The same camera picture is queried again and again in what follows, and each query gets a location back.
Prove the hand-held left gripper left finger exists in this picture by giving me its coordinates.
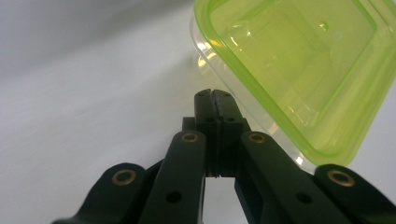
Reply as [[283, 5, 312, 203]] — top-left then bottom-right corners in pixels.
[[181, 89, 219, 177]]

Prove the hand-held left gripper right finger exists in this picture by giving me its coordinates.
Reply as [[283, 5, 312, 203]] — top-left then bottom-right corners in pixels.
[[213, 89, 252, 177]]

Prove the green lidded plastic food container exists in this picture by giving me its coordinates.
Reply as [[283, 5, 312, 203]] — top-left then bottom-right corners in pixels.
[[189, 0, 396, 175]]

